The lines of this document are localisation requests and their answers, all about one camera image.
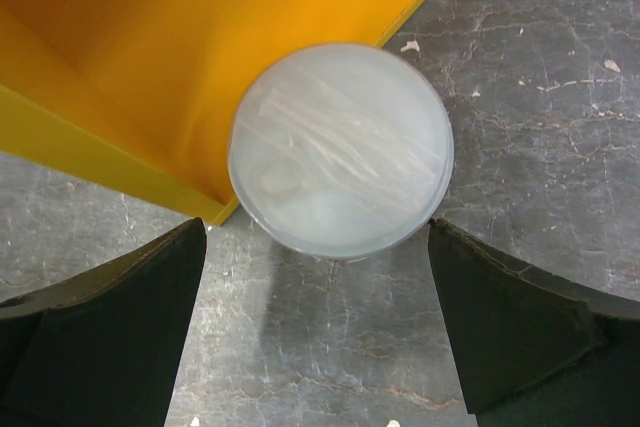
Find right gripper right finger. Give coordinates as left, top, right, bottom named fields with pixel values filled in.
left=428, top=219, right=639, bottom=426

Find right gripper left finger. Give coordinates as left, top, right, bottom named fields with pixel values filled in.
left=1, top=218, right=207, bottom=426

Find short can white lid front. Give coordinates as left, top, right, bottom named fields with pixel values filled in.
left=227, top=43, right=454, bottom=260

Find yellow open shelf cabinet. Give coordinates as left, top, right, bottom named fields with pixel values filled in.
left=1, top=0, right=424, bottom=225

